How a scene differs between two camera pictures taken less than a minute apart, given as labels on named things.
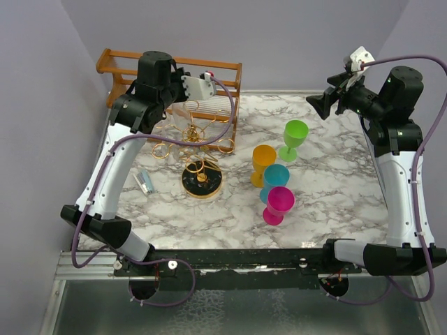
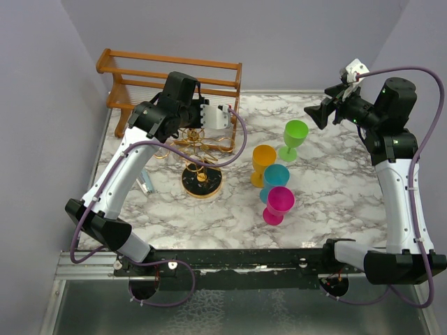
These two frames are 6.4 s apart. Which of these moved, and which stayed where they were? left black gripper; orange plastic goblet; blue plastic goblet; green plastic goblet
Moved: left black gripper
Stayed: green plastic goblet; orange plastic goblet; blue plastic goblet
